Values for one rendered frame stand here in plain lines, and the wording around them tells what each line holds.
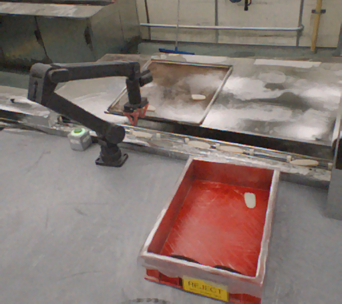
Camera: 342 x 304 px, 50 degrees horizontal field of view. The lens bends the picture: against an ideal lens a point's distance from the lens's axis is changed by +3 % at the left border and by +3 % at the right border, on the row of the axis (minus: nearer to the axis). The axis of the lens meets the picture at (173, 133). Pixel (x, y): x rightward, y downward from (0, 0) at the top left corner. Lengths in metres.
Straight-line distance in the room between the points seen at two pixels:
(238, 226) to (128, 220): 0.36
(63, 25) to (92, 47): 0.40
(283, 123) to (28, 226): 1.05
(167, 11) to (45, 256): 4.73
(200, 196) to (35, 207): 0.59
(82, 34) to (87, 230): 3.31
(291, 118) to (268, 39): 3.66
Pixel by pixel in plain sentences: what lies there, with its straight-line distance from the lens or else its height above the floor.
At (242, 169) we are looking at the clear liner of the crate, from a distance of 1.29.
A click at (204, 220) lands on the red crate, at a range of 1.22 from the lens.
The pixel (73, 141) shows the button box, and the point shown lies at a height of 0.86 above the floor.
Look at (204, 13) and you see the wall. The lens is 5.38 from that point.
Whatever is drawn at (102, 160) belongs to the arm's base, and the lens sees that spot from 1.54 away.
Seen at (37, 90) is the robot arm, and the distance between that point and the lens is 1.25.
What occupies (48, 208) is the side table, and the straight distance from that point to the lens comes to 1.41.
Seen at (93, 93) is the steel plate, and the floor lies 0.82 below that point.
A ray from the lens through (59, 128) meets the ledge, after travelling 1.81.
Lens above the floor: 1.68
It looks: 31 degrees down
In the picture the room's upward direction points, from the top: 6 degrees counter-clockwise
